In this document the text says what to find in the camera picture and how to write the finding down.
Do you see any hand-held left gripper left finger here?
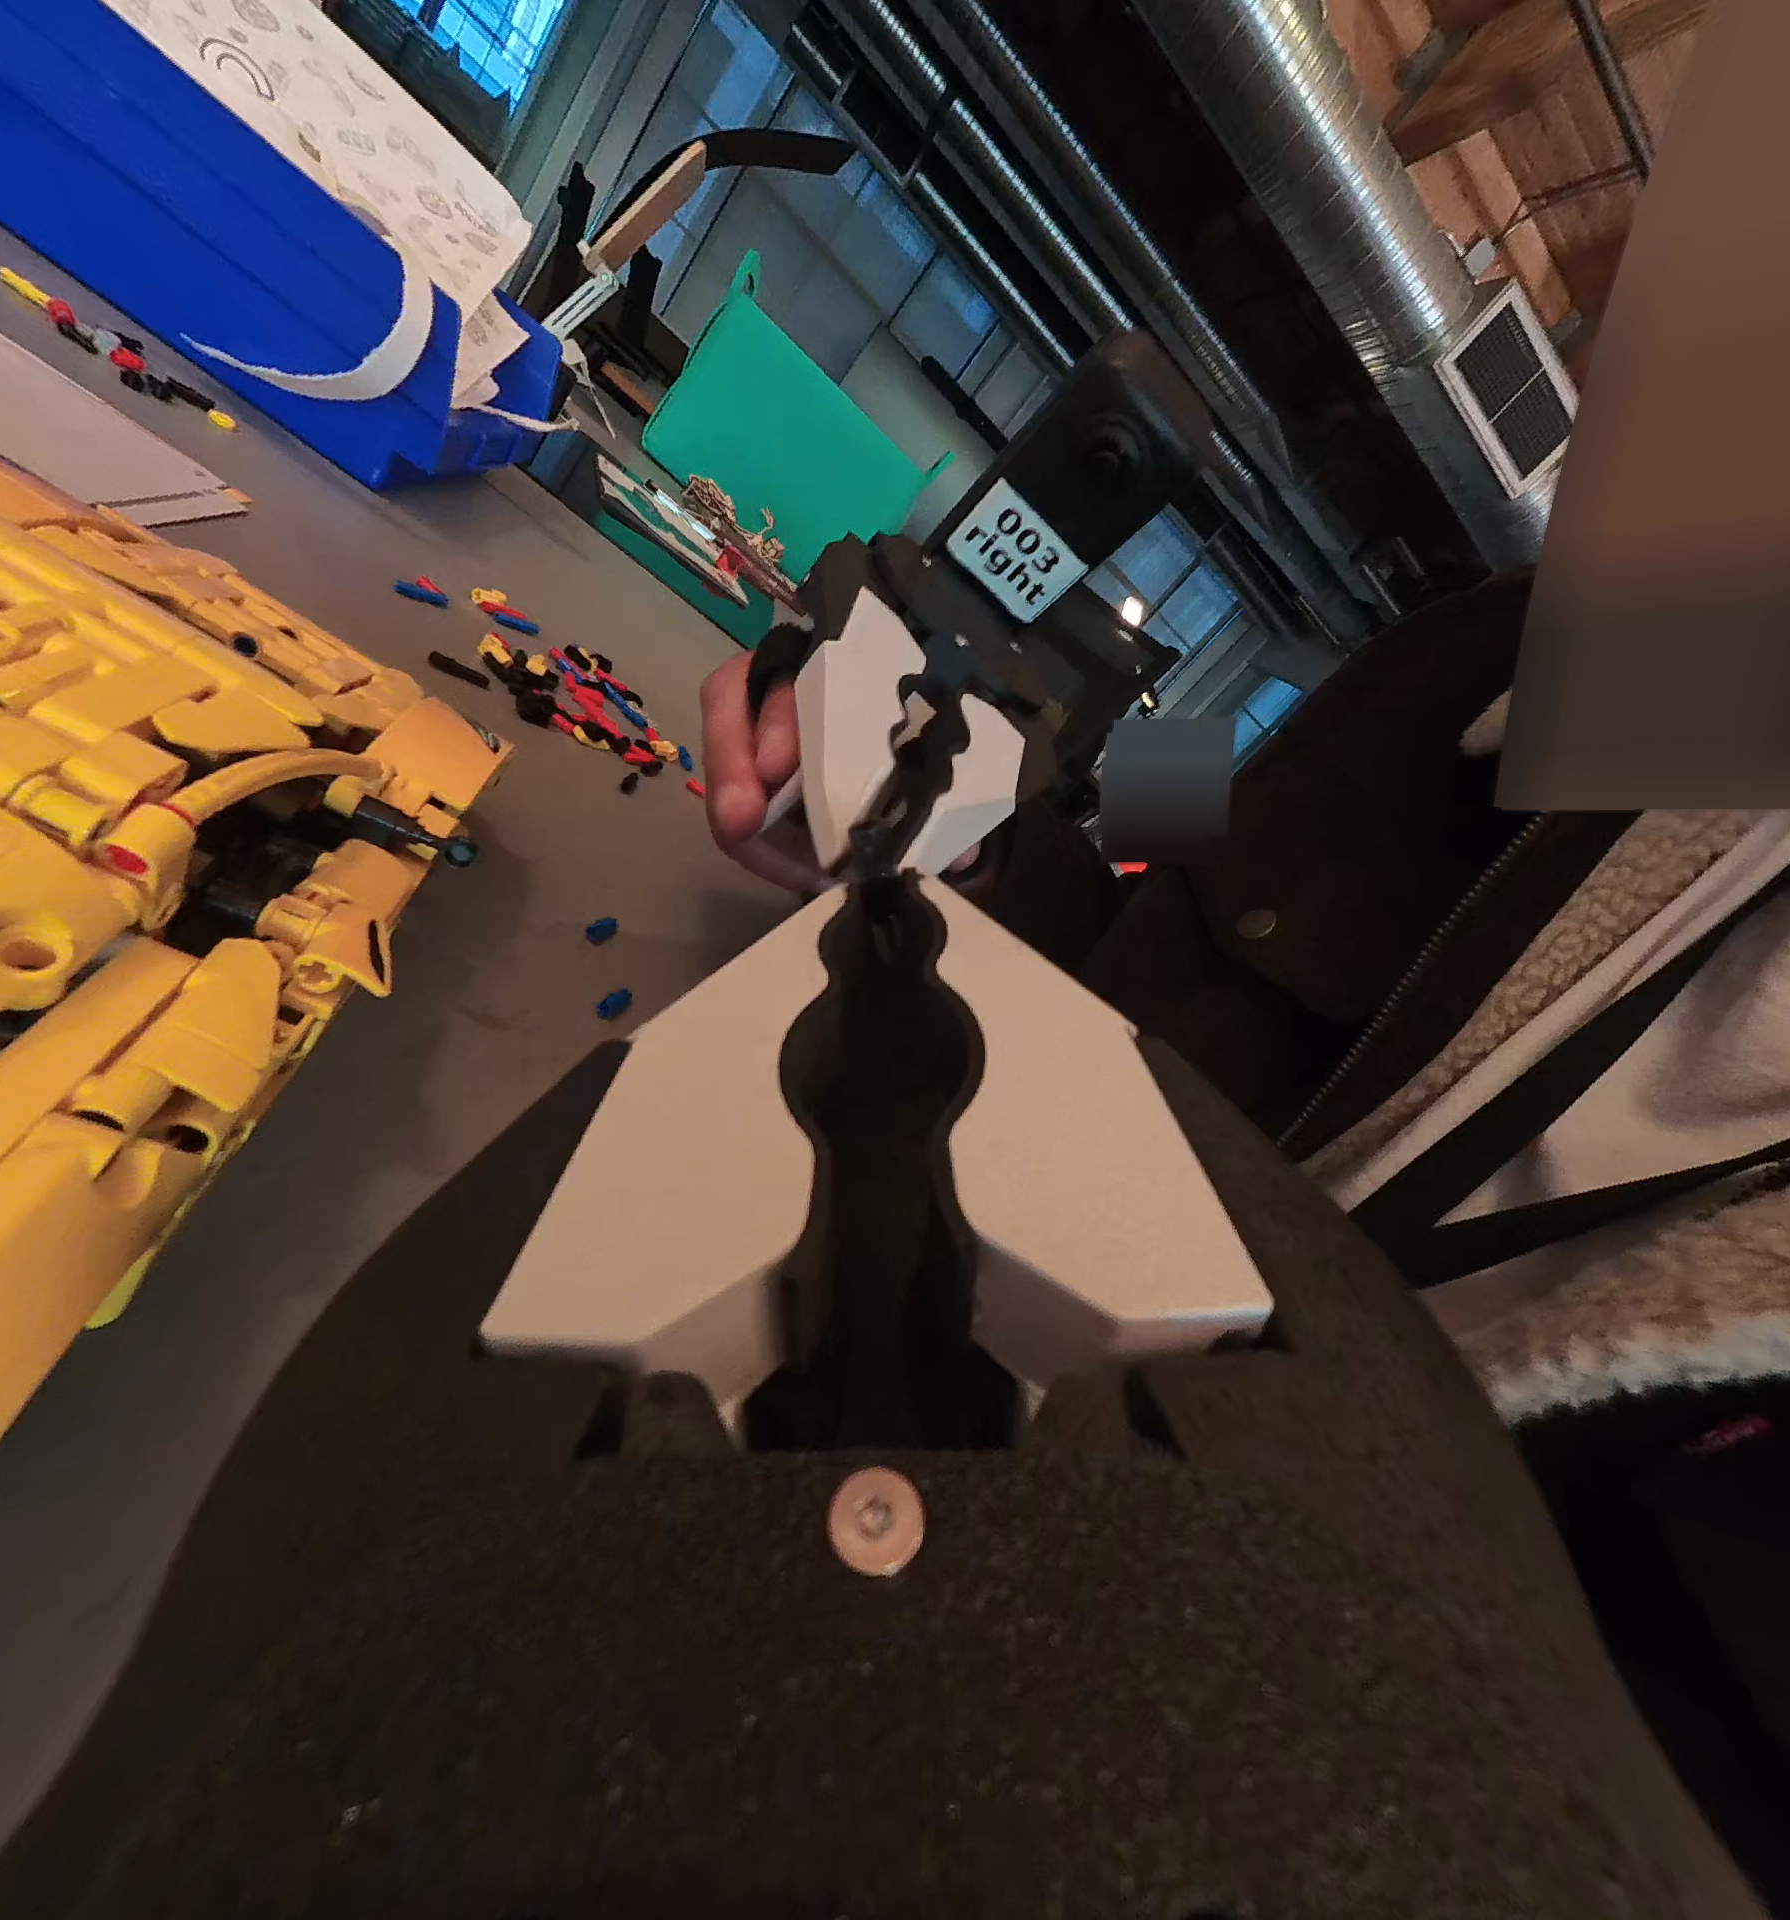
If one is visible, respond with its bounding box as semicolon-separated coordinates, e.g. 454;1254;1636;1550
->
479;883;891;1449

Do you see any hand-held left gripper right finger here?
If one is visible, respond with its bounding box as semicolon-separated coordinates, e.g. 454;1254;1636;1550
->
886;870;1276;1449

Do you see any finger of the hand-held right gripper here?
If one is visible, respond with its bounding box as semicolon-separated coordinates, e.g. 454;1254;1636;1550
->
892;700;1032;879
795;586;930;875

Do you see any small black brick assembly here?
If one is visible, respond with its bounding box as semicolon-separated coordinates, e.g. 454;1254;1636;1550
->
848;811;919;920

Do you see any yellow toy brick car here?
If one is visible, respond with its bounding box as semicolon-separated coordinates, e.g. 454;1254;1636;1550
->
0;435;514;1523

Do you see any building instruction booklet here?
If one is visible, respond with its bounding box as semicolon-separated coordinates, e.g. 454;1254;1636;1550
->
0;293;252;529

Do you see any person's right forearm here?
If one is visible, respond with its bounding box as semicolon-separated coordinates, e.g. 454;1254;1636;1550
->
977;794;1286;1112

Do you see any grey desk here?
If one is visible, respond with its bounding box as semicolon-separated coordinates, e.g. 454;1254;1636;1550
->
0;180;837;1920

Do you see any person's right hand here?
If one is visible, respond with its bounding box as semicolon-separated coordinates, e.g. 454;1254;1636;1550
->
696;651;825;899

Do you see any green container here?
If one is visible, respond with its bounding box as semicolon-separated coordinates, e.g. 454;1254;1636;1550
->
595;248;957;648

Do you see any white vent grille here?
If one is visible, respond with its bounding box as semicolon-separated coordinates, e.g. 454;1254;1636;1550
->
1436;283;1582;499

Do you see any white document stand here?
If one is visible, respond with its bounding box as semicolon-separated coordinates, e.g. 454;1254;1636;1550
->
556;127;851;391

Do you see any white shirt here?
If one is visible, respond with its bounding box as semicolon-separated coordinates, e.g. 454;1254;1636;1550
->
1436;838;1790;1224

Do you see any cluster of red black pins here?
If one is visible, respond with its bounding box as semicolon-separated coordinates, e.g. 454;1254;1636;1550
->
0;266;238;433

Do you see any silver ventilation duct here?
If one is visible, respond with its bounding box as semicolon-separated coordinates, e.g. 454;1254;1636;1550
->
1134;0;1564;563

